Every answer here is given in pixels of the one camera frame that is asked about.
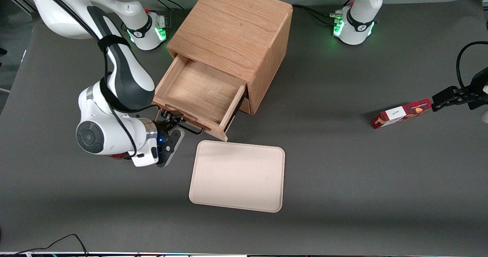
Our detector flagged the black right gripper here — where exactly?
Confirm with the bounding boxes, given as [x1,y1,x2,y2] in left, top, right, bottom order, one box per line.
[156,110,185,168]

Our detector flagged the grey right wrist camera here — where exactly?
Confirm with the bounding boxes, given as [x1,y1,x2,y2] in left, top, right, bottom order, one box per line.
[166,128,186,165]

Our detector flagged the beige plastic tray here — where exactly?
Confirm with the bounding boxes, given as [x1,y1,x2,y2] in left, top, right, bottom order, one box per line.
[188,140,286,214]

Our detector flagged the red snack box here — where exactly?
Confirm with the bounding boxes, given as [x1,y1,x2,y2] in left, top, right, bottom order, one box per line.
[371,98,433,130]

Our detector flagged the black left arm base cables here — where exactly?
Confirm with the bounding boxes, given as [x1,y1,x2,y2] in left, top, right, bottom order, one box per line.
[292,0,357,26]

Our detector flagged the wooden drawer with black handle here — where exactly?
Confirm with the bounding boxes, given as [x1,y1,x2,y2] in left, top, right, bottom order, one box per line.
[152,54,248,142]
[239,97,253,115]

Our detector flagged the black right arm base cables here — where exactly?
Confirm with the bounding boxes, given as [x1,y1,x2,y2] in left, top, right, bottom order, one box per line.
[146,0,185,33]

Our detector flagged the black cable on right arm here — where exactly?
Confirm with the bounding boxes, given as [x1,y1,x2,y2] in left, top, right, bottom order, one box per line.
[26,0,161,159]

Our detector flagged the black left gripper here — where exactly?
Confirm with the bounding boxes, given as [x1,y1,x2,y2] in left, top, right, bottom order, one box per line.
[432,67,488,112]

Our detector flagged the black looped cable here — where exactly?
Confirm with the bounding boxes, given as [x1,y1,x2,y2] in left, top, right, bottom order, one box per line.
[456,41,488,92]

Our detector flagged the oak wooden cabinet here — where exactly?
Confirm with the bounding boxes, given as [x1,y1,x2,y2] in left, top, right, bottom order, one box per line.
[167,0,293,116]

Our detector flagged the black cable at table edge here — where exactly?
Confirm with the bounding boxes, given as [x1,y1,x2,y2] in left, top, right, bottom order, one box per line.
[11,233,89,257]

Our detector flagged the black arm base cables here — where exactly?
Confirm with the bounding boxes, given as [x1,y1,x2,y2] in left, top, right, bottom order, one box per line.
[292,0,357,26]
[146,0,185,33]

